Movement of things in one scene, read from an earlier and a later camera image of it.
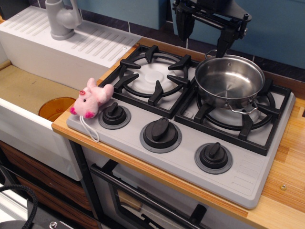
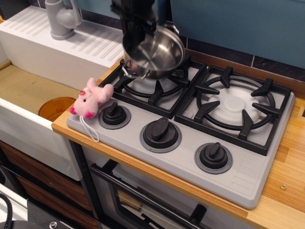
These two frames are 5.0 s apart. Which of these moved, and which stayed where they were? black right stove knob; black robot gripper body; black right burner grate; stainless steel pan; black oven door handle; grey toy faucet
Moved: black robot gripper body; stainless steel pan
Stayed: black right stove knob; black right burner grate; black oven door handle; grey toy faucet
